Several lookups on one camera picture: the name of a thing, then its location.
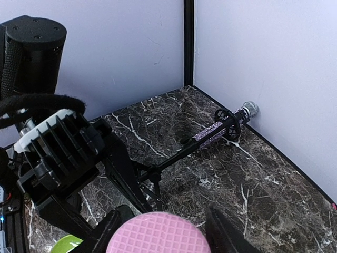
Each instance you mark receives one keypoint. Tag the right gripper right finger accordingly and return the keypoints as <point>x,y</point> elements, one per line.
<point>222,236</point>

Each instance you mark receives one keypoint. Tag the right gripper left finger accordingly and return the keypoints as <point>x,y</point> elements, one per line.
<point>99,238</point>

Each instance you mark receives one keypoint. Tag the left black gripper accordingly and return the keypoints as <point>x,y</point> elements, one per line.
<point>62,152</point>

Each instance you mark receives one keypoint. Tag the pink microphone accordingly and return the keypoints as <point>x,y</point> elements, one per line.
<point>158,232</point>

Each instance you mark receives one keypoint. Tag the black tripod shock-mount stand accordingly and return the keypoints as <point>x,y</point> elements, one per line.
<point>150,176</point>

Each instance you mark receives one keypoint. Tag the rhinestone silver-head microphone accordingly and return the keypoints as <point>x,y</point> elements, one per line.
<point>227,124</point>

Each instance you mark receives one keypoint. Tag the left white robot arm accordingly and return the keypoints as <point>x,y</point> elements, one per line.
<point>31,51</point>

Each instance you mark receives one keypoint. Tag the green round plate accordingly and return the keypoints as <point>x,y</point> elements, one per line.
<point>66,244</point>

